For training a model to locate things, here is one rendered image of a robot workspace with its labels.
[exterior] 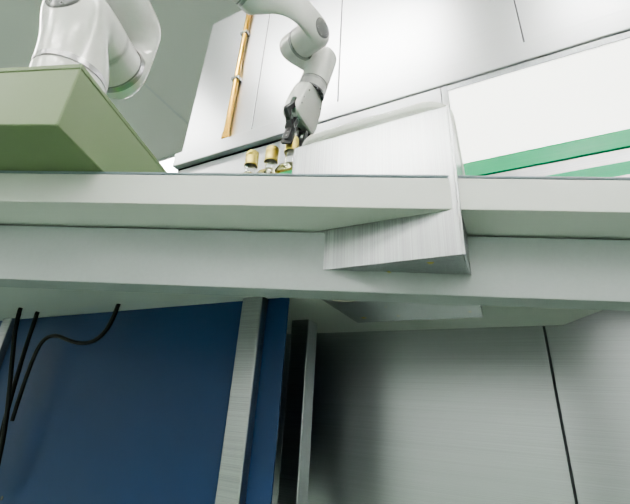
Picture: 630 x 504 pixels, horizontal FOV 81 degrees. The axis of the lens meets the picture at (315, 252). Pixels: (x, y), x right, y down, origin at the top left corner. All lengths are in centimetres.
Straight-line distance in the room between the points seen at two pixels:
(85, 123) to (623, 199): 47
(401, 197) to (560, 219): 14
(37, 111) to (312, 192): 24
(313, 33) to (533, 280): 79
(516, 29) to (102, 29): 94
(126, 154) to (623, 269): 49
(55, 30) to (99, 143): 30
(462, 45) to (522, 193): 88
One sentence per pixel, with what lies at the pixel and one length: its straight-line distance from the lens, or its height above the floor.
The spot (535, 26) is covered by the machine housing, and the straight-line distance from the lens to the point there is 120.
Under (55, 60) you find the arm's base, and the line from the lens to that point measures 65.
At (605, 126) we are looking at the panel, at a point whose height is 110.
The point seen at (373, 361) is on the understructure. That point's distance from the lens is 82.
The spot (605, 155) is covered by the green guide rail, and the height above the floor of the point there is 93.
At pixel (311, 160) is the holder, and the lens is 42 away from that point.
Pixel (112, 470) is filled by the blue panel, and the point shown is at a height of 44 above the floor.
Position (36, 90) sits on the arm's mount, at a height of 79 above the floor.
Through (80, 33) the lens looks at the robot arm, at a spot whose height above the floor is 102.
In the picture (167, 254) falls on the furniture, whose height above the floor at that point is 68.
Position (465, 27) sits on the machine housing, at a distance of 125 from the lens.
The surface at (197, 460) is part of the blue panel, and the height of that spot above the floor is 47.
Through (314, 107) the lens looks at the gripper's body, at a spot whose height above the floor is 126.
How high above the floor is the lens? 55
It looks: 23 degrees up
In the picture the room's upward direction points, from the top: 4 degrees clockwise
